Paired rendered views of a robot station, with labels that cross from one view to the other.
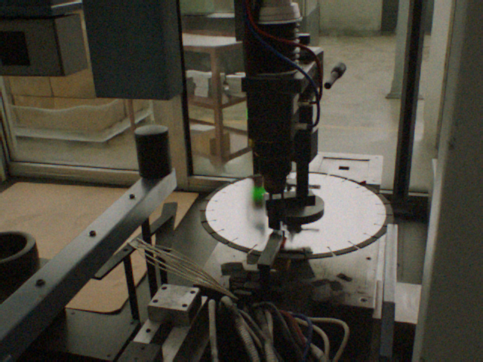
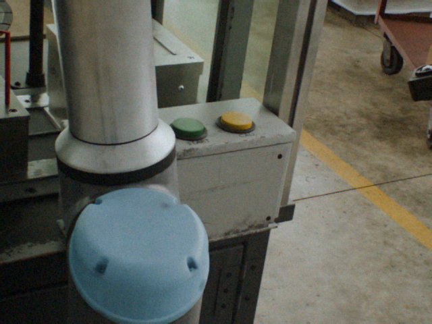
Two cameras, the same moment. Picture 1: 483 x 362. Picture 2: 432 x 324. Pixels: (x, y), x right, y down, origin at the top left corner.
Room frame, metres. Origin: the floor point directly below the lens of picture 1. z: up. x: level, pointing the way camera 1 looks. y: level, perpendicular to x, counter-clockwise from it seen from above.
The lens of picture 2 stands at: (0.37, -1.15, 1.38)
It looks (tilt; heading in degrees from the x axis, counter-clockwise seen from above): 28 degrees down; 40
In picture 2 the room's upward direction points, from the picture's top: 8 degrees clockwise
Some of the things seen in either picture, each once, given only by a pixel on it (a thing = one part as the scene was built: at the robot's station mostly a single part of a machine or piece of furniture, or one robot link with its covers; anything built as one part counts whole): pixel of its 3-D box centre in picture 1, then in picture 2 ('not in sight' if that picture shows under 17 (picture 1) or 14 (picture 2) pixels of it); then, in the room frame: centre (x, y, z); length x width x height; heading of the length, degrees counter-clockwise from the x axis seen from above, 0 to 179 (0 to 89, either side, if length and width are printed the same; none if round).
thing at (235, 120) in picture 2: not in sight; (235, 124); (1.13, -0.52, 0.90); 0.04 x 0.04 x 0.02
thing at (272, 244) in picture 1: (271, 265); not in sight; (0.69, -0.04, 0.95); 0.10 x 0.03 x 0.07; 163
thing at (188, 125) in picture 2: not in sight; (187, 131); (1.06, -0.50, 0.90); 0.04 x 0.04 x 0.02
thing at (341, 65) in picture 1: (324, 75); not in sight; (0.82, -0.14, 1.21); 0.08 x 0.06 x 0.03; 163
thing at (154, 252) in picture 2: not in sight; (136, 281); (0.80, -0.71, 0.91); 0.13 x 0.12 x 0.14; 55
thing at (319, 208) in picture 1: (294, 200); not in sight; (0.87, -0.09, 0.96); 0.11 x 0.11 x 0.03
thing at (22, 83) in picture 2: not in sight; (35, 78); (1.17, -0.04, 0.76); 0.09 x 0.03 x 0.03; 163
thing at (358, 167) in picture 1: (343, 194); (120, 89); (1.18, -0.25, 0.82); 0.18 x 0.18 x 0.15; 73
